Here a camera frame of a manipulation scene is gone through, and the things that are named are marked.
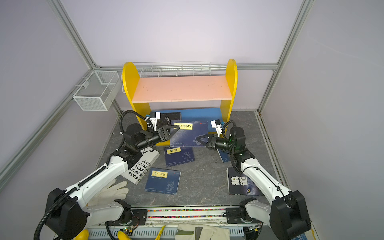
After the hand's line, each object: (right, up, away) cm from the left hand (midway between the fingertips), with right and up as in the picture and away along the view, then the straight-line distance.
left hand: (178, 130), depth 69 cm
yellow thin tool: (-9, -48, -2) cm, 49 cm away
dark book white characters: (+32, -31, +14) cm, 46 cm away
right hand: (+8, -5, +1) cm, 10 cm away
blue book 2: (+26, -17, +25) cm, 40 cm away
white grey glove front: (+14, -48, +1) cm, 50 cm away
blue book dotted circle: (-4, -17, +28) cm, 33 cm away
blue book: (-11, -30, +16) cm, 36 cm away
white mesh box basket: (-55, +24, +27) cm, 66 cm away
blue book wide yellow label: (+3, -3, +3) cm, 5 cm away
